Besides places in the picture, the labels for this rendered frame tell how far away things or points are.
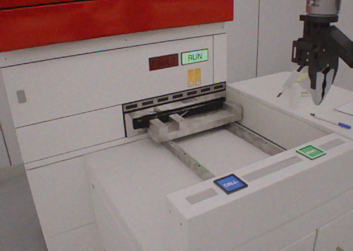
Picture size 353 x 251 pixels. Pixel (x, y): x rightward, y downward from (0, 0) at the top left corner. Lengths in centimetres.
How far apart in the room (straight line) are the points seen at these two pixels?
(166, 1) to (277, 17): 256
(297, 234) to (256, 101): 53
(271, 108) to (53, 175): 79
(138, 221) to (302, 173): 42
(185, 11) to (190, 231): 75
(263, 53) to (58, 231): 276
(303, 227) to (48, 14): 92
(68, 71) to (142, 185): 43
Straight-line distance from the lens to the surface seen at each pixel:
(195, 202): 73
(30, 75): 112
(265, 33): 356
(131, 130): 126
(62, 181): 128
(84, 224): 140
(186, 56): 128
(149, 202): 97
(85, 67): 115
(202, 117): 131
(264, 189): 79
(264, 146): 120
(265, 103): 126
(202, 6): 124
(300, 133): 116
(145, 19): 114
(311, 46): 82
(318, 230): 107
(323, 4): 80
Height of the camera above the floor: 140
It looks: 24 degrees down
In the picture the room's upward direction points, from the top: 3 degrees counter-clockwise
